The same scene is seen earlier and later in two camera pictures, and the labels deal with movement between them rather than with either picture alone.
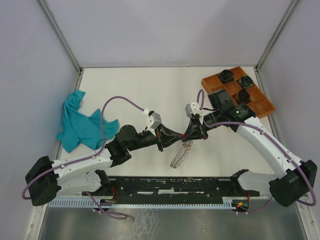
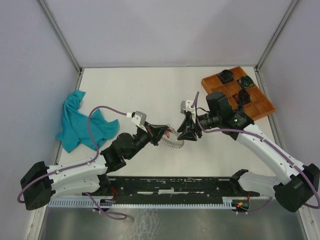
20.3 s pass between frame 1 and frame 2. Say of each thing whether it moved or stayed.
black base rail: stayed
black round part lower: stayed
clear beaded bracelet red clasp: moved
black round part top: stayed
